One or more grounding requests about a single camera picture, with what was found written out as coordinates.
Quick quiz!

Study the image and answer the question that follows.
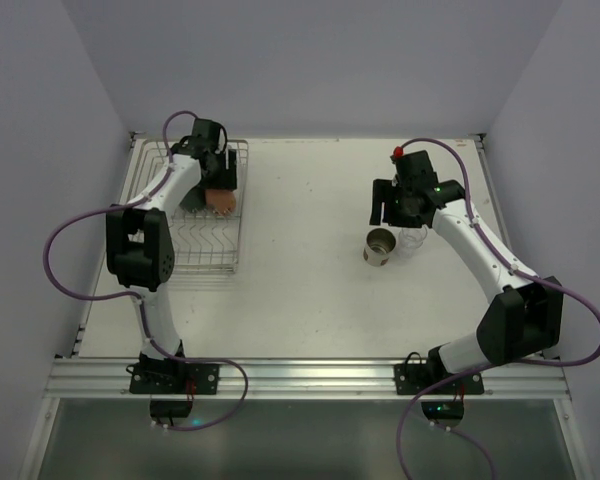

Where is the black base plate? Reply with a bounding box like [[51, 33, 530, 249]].
[[126, 359, 220, 395], [393, 352, 485, 395]]

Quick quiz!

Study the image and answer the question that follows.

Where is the clear faceted glass cup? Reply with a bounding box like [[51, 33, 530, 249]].
[[396, 226, 428, 260]]

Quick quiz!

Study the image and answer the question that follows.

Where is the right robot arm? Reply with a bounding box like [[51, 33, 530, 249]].
[[370, 147, 563, 382]]

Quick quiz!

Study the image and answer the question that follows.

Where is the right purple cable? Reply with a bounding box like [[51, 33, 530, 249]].
[[392, 138, 600, 480]]

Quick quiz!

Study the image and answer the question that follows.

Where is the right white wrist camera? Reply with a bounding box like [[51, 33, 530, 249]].
[[390, 146, 405, 188]]

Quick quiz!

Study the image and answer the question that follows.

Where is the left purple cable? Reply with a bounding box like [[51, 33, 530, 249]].
[[44, 110, 250, 432]]

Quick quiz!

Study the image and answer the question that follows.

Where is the orange ceramic mug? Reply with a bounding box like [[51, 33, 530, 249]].
[[205, 189, 237, 216]]

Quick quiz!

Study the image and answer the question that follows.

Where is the dark green ceramic mug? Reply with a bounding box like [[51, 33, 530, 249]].
[[179, 186, 207, 212]]

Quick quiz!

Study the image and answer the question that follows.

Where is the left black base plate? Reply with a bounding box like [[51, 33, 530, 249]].
[[126, 359, 220, 395]]

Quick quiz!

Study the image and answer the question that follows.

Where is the purple cable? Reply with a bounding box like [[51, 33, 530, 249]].
[[44, 110, 250, 432], [392, 138, 600, 480]]

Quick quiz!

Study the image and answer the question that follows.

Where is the aluminium mounting rail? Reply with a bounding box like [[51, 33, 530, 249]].
[[43, 357, 570, 401]]

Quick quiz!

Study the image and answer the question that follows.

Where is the metal wire dish rack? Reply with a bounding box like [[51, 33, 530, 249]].
[[120, 138, 249, 275]]

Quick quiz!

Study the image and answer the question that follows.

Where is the metal tin cup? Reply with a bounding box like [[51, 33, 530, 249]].
[[363, 228, 397, 267]]

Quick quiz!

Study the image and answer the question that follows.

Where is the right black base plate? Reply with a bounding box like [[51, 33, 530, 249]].
[[393, 352, 485, 395]]

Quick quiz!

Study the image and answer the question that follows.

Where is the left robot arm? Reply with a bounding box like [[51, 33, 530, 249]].
[[106, 116, 238, 363]]

